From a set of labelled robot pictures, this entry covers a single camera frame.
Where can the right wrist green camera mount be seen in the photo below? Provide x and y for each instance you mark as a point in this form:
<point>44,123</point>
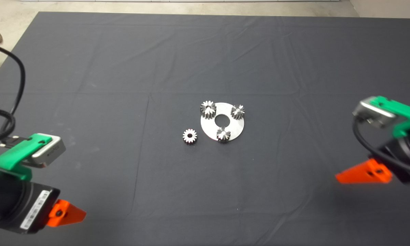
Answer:
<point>406,118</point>

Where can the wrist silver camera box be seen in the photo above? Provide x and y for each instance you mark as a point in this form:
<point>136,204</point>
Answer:
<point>53,150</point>
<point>372,112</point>

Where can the larger dark steel gear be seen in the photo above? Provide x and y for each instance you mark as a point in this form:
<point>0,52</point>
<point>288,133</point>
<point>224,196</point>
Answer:
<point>208,110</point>

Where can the dark grey table cloth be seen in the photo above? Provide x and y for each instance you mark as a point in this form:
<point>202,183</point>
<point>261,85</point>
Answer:
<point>204,205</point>

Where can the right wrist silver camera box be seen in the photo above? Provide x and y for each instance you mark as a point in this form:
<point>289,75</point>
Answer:
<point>372,112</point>

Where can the small steel gear on pin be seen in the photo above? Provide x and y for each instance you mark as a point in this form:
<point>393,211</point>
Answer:
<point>223,135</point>
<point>238,112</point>

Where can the wrist green camera mount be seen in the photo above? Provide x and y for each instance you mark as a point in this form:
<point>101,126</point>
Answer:
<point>406,118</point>
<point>13,157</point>

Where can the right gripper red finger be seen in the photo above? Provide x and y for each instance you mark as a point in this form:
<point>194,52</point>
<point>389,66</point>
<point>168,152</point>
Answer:
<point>362,175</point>

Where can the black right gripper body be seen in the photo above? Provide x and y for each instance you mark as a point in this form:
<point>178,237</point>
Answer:
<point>404,160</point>

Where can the round metal plate with hole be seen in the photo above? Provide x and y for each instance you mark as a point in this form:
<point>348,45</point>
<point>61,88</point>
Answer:
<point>208,128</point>

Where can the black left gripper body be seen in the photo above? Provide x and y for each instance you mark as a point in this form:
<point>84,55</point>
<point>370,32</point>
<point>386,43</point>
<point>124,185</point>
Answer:
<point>37,208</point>

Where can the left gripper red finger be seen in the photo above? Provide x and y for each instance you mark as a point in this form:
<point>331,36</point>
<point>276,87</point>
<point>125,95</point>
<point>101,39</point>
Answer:
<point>68,214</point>

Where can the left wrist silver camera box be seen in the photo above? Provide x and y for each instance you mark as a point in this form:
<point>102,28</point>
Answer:
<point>53,150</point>

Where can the left wrist green camera mount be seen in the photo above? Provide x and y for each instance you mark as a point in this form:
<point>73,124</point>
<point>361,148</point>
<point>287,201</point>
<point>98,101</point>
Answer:
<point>13,157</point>

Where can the small steel gear with hole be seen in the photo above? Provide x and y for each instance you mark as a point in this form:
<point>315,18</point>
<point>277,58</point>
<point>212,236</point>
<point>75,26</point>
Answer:
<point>185,136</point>

